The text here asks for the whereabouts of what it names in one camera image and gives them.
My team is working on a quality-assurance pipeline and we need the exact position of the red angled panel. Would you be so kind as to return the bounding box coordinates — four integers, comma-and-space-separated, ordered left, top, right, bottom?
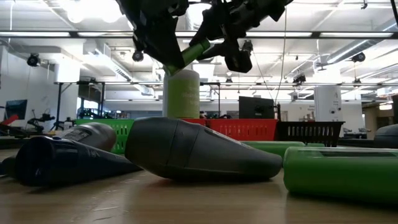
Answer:
0, 114, 19, 127

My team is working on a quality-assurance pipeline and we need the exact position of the overhead bar with light strips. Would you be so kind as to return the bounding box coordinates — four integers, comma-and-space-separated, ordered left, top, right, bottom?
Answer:
0, 30, 398, 39

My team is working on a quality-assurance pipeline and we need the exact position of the dark wall screen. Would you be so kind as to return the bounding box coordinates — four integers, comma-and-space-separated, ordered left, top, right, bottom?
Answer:
5, 99, 28, 121

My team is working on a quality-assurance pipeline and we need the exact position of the green plastic basket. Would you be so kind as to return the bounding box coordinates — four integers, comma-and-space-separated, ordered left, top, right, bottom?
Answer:
75, 118, 135, 155

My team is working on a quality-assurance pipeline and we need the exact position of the black computer monitor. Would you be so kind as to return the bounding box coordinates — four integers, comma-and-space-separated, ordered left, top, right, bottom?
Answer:
238, 96, 275, 119

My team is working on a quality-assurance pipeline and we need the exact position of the black plastic basket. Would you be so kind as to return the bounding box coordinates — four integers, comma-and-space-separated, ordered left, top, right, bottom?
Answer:
275, 121, 345, 147

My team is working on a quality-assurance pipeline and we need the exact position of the red plastic basket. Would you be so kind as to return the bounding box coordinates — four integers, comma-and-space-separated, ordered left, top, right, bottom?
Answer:
206, 118, 279, 142
182, 118, 207, 127

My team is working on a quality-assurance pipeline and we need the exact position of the thin hanging cable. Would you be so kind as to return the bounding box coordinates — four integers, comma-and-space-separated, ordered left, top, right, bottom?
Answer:
275, 6, 287, 105

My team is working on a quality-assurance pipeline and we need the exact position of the black metal rack frame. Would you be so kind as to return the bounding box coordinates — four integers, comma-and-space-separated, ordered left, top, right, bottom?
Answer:
54, 81, 106, 131

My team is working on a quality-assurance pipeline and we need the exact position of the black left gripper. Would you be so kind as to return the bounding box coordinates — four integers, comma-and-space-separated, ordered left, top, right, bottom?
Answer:
117, 0, 189, 72

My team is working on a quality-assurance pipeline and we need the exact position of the green toiletry tube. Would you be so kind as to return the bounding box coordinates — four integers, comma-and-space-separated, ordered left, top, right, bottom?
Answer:
282, 146, 398, 205
164, 39, 211, 76
241, 141, 307, 158

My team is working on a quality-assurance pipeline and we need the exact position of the dark blue squeeze tube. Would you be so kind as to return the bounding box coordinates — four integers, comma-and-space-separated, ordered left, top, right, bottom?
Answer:
2, 136, 143, 187

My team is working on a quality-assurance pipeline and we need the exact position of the green white disinfecting wipes canister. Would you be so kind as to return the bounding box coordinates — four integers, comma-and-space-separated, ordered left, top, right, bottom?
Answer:
162, 68, 201, 119

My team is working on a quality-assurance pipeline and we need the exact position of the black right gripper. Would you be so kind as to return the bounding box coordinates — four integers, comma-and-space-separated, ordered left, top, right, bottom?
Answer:
189, 0, 293, 74

